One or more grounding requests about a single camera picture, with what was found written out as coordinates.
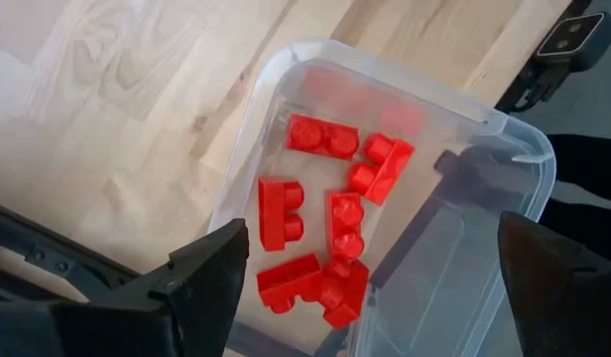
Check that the black camera device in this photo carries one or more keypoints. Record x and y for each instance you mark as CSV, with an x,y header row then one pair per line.
x,y
575,39

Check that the red toy block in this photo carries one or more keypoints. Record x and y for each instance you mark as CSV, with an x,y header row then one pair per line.
x,y
276,214
346,292
288,282
346,225
385,171
321,137

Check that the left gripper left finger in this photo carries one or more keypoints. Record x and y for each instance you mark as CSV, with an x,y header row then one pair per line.
x,y
161,317

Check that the clear plastic bin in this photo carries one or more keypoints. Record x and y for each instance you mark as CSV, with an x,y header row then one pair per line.
x,y
434,297

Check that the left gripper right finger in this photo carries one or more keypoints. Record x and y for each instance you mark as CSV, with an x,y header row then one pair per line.
x,y
563,307

